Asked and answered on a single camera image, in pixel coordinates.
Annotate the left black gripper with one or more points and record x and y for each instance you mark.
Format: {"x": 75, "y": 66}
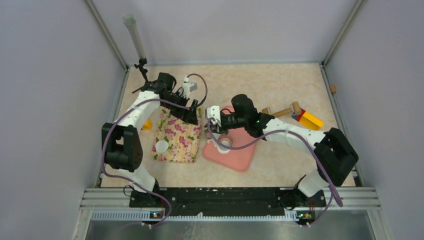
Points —
{"x": 183, "y": 113}

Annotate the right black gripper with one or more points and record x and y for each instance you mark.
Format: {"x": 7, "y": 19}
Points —
{"x": 222, "y": 127}

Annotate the white dough ball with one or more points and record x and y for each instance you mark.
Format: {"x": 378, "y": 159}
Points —
{"x": 222, "y": 144}

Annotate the pink silicone mat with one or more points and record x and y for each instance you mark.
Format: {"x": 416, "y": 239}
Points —
{"x": 237, "y": 160}

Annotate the wooden rolling pin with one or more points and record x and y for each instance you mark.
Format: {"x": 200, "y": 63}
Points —
{"x": 294, "y": 110}

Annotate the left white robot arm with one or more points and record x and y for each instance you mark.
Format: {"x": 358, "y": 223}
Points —
{"x": 121, "y": 145}

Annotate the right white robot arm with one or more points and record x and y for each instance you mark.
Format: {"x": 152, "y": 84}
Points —
{"x": 334, "y": 155}

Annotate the floral rectangular tray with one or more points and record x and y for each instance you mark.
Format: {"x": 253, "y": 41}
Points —
{"x": 183, "y": 139}

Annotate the small red object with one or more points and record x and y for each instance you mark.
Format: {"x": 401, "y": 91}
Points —
{"x": 147, "y": 125}

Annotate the colourful toy block stack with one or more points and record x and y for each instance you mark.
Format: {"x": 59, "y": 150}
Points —
{"x": 308, "y": 120}

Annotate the black tripod with tube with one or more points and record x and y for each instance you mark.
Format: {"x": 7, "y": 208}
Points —
{"x": 130, "y": 22}

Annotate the small cork piece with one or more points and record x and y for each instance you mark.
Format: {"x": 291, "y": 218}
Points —
{"x": 332, "y": 88}

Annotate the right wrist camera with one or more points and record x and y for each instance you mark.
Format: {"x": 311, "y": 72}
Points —
{"x": 213, "y": 113}

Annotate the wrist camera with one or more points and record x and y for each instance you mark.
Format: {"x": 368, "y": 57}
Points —
{"x": 188, "y": 87}
{"x": 213, "y": 113}

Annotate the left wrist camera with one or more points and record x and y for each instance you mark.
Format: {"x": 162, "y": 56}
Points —
{"x": 188, "y": 87}

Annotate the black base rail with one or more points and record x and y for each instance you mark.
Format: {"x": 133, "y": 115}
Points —
{"x": 227, "y": 201}

